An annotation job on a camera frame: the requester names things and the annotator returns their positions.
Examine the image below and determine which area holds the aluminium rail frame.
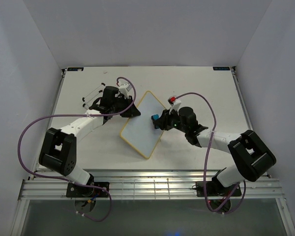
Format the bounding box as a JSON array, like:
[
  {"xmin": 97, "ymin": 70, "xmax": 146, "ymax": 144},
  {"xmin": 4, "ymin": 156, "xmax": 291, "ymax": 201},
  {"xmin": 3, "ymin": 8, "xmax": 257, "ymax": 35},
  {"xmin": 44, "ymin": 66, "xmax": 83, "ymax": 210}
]
[{"xmin": 11, "ymin": 66, "xmax": 295, "ymax": 236}]

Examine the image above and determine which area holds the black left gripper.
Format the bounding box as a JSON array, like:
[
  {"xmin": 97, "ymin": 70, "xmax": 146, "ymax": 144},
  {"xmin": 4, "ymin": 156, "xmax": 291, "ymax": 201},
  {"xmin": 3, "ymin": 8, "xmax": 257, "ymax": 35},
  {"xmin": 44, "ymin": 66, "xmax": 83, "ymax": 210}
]
[{"xmin": 112, "ymin": 97, "xmax": 140, "ymax": 119}]

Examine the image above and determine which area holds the yellow framed whiteboard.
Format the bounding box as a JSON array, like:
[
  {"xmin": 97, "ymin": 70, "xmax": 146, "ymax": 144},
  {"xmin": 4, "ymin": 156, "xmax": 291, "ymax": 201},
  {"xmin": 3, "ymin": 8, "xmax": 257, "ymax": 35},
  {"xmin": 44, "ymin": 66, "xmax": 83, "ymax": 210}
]
[{"xmin": 119, "ymin": 90, "xmax": 165, "ymax": 159}]

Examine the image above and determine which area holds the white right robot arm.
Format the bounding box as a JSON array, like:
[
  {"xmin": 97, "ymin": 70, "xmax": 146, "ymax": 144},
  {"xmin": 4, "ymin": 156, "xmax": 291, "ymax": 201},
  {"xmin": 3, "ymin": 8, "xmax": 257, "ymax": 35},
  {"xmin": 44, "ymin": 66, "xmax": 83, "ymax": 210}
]
[{"xmin": 151, "ymin": 107, "xmax": 276, "ymax": 196}]

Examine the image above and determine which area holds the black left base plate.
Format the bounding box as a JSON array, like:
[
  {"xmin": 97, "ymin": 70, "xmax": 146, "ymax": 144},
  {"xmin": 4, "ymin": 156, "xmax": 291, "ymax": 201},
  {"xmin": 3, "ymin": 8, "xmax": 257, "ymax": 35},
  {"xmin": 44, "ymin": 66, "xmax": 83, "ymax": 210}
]
[{"xmin": 65, "ymin": 182, "xmax": 110, "ymax": 198}]

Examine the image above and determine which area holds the blue whiteboard eraser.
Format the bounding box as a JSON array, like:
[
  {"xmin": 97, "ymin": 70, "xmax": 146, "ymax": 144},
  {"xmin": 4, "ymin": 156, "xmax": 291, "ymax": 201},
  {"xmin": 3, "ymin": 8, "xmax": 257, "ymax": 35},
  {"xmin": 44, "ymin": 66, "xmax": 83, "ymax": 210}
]
[{"xmin": 151, "ymin": 114, "xmax": 159, "ymax": 122}]

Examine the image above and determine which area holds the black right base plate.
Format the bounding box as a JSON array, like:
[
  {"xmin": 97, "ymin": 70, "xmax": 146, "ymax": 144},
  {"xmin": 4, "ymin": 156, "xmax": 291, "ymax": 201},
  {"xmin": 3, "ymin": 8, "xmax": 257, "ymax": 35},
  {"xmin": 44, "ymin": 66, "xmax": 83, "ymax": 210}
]
[{"xmin": 195, "ymin": 180, "xmax": 242, "ymax": 198}]

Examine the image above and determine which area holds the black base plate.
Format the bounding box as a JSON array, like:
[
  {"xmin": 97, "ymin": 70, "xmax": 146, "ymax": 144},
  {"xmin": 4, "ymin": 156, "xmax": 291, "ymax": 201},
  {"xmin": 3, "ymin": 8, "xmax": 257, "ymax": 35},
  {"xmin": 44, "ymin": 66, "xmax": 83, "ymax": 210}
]
[
  {"xmin": 195, "ymin": 180, "xmax": 242, "ymax": 198},
  {"xmin": 65, "ymin": 182, "xmax": 110, "ymax": 198}
]

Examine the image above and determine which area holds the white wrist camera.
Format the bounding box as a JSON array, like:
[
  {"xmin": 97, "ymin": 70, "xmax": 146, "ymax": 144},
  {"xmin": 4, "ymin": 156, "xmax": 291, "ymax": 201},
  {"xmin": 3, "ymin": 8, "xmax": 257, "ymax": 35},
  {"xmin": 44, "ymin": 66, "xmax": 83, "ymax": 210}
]
[
  {"xmin": 168, "ymin": 96, "xmax": 181, "ymax": 114},
  {"xmin": 118, "ymin": 83, "xmax": 132, "ymax": 97}
]

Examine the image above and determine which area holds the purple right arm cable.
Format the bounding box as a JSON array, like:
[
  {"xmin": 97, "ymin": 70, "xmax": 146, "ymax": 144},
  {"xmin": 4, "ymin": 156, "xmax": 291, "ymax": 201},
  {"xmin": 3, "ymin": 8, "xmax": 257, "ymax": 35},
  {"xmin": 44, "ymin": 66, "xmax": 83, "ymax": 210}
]
[{"xmin": 168, "ymin": 92, "xmax": 246, "ymax": 213}]

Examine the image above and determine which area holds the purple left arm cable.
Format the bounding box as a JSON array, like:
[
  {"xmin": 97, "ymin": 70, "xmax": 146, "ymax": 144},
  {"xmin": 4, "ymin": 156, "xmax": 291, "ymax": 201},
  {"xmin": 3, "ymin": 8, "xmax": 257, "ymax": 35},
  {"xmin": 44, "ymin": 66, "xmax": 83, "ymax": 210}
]
[{"xmin": 17, "ymin": 76, "xmax": 138, "ymax": 223}]

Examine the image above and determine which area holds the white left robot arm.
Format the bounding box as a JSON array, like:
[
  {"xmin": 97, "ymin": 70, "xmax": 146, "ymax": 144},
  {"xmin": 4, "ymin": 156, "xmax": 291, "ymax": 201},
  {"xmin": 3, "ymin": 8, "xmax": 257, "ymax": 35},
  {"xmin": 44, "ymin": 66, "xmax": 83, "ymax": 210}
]
[{"xmin": 39, "ymin": 83, "xmax": 141, "ymax": 197}]

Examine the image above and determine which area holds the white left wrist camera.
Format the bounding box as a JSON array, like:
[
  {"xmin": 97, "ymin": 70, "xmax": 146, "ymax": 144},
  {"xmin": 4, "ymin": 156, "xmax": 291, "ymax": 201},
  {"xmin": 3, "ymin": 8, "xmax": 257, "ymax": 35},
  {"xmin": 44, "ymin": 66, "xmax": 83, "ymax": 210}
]
[{"xmin": 118, "ymin": 83, "xmax": 132, "ymax": 97}]

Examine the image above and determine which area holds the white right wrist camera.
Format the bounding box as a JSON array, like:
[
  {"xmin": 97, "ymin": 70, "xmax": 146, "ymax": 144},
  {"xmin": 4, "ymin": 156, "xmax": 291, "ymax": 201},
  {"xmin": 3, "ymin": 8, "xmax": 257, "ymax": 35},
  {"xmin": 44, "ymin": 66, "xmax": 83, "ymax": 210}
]
[{"xmin": 168, "ymin": 96, "xmax": 181, "ymax": 114}]

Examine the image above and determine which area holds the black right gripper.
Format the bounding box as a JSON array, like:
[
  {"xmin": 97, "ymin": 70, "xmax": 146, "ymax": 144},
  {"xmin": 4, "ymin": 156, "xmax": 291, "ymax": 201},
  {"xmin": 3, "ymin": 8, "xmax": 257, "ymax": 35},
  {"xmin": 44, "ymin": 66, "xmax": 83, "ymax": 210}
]
[{"xmin": 153, "ymin": 107, "xmax": 188, "ymax": 133}]

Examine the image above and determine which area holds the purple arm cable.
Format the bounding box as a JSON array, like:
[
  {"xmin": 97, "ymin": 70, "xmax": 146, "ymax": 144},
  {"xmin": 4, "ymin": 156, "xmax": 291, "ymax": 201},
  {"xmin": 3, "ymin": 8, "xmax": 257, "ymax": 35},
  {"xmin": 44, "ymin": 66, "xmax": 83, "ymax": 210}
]
[
  {"xmin": 17, "ymin": 76, "xmax": 138, "ymax": 223},
  {"xmin": 168, "ymin": 92, "xmax": 246, "ymax": 213}
]

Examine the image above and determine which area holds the blue label right corner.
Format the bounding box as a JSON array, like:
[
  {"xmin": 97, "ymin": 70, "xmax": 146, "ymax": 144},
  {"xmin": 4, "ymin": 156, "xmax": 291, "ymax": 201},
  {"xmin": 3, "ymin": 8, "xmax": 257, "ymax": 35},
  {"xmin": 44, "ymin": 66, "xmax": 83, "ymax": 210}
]
[{"xmin": 213, "ymin": 66, "xmax": 231, "ymax": 71}]

